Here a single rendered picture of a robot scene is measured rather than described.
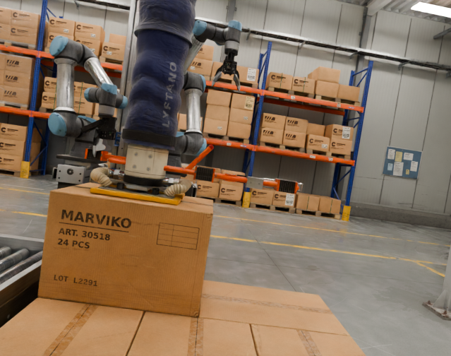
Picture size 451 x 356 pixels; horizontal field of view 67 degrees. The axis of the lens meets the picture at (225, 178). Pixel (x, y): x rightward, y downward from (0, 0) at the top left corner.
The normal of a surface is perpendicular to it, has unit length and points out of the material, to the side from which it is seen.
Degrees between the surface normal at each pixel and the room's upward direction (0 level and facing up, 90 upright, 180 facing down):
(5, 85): 90
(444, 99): 90
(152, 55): 76
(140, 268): 90
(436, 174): 90
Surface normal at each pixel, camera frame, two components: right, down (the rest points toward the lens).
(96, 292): 0.04, 0.06
